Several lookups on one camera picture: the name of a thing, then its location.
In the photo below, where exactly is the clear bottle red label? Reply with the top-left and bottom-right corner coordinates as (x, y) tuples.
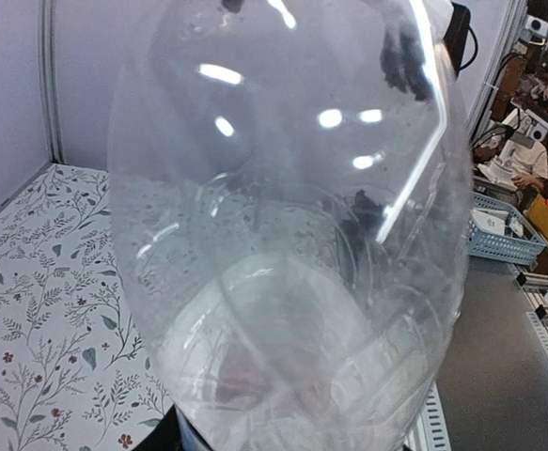
(108, 1), (471, 450)

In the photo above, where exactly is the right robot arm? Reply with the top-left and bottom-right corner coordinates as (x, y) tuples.
(444, 2), (479, 77)

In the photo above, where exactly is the blue plastic basket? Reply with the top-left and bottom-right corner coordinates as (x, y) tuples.
(468, 194), (546, 265)

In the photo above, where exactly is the floral table mat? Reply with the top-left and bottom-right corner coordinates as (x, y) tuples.
(0, 164), (180, 450)

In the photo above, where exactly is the person in white shirt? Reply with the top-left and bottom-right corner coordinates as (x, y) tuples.
(495, 141), (548, 191)

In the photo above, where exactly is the left aluminium frame post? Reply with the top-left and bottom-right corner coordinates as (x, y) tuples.
(38, 0), (66, 164)

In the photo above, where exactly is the aluminium frame post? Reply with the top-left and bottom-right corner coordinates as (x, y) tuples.
(459, 1), (527, 138)
(38, 0), (66, 164)

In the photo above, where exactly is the right aluminium frame post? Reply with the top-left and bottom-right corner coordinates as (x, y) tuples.
(459, 1), (527, 138)

